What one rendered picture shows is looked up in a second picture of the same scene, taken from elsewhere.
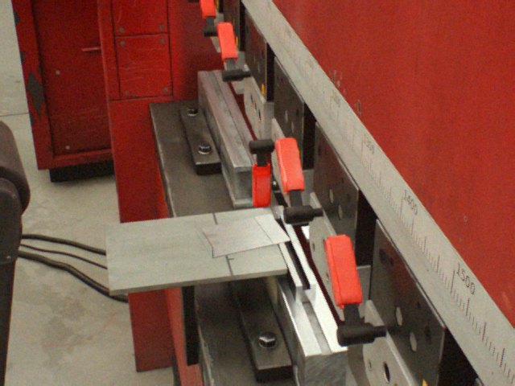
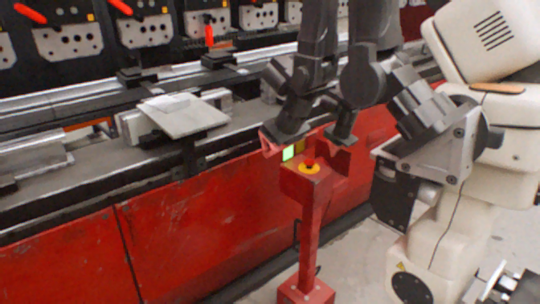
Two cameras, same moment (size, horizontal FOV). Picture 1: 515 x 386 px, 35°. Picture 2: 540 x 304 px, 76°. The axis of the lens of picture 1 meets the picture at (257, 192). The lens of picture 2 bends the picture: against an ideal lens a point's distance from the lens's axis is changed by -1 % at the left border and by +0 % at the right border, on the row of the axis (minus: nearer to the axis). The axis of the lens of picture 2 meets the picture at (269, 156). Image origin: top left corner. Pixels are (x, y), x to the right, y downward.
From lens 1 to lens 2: 1.69 m
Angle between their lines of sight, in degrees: 95
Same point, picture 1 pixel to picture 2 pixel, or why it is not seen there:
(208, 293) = (172, 148)
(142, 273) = (213, 115)
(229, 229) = (162, 106)
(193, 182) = (30, 189)
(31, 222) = not seen: outside the picture
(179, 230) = (168, 117)
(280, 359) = not seen: hidden behind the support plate
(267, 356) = not seen: hidden behind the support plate
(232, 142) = (24, 143)
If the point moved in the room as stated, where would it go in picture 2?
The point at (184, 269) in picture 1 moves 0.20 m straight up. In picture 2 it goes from (203, 108) to (196, 40)
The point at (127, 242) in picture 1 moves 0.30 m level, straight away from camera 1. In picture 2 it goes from (187, 125) to (68, 160)
